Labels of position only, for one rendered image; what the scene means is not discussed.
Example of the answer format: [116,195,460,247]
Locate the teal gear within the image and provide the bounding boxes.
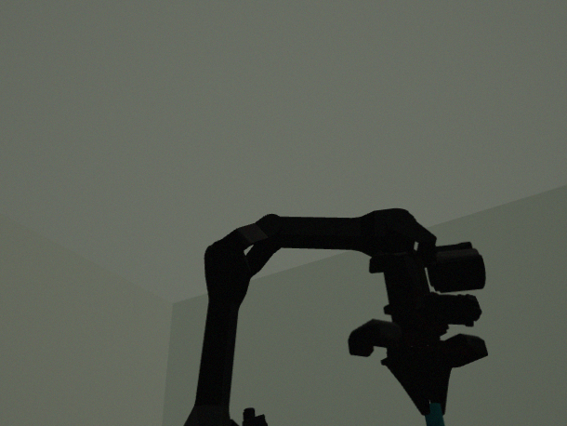
[425,403,444,426]

